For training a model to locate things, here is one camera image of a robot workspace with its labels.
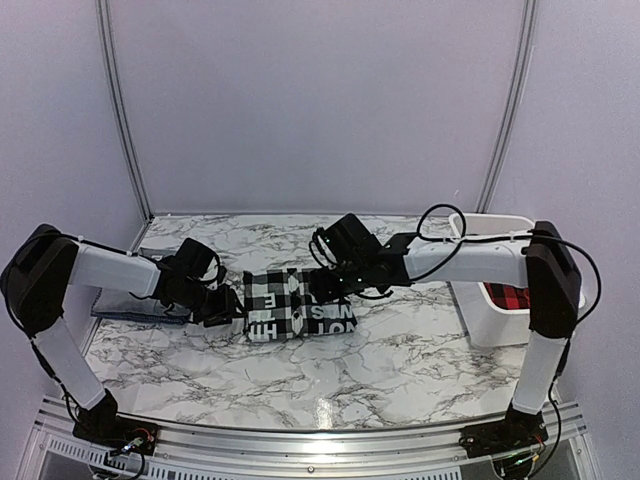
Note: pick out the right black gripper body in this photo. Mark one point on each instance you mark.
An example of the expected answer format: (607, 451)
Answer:
(332, 291)

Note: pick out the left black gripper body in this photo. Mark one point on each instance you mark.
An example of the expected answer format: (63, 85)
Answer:
(213, 309)

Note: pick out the black white plaid shirt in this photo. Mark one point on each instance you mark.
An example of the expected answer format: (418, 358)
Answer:
(280, 306)

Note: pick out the blue checked shirt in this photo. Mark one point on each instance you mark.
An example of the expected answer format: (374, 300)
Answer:
(144, 318)

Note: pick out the grey shirt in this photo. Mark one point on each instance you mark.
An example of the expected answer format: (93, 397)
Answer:
(111, 303)

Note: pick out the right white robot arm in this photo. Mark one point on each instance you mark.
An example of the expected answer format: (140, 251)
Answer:
(410, 258)

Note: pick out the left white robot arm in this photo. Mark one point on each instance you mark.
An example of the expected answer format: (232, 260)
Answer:
(38, 278)

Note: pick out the white plastic bin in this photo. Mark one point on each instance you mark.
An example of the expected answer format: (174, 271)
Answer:
(500, 310)

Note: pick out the red black plaid shirt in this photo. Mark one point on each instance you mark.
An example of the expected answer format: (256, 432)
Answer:
(507, 297)

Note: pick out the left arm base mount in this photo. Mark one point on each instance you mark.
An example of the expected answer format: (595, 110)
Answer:
(123, 436)

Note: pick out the aluminium front rail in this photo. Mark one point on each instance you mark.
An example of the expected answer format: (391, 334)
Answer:
(432, 451)

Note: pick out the left wall metal profile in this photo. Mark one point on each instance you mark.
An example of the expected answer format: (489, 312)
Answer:
(116, 94)

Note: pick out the wall metal profile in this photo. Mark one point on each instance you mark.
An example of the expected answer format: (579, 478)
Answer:
(116, 94)
(523, 55)

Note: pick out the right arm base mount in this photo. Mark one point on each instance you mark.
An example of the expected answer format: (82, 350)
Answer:
(497, 437)

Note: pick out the right wall metal profile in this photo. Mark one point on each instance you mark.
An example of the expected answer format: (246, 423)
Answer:
(523, 55)

